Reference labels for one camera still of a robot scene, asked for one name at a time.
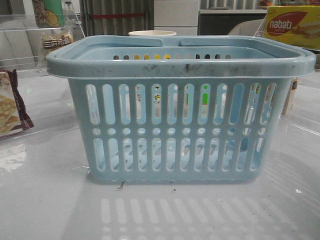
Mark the white drawer cabinet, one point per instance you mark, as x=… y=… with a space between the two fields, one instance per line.
x=180 y=16

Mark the light blue plastic basket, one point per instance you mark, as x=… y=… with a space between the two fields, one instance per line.
x=178 y=109

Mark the beige box behind basket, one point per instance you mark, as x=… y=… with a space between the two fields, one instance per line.
x=288 y=105

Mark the white paper cup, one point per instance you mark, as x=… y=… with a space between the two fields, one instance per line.
x=150 y=33

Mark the clear acrylic shelf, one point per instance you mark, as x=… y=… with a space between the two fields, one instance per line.
x=20 y=41

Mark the maroon cracker snack bag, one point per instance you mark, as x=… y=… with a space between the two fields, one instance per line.
x=13 y=116

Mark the packaged bread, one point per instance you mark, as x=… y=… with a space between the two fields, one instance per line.
x=50 y=42

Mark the green cartoon snack package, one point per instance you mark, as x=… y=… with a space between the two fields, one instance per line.
x=48 y=13

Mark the yellow nabati wafer box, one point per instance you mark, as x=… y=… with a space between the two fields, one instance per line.
x=294 y=25

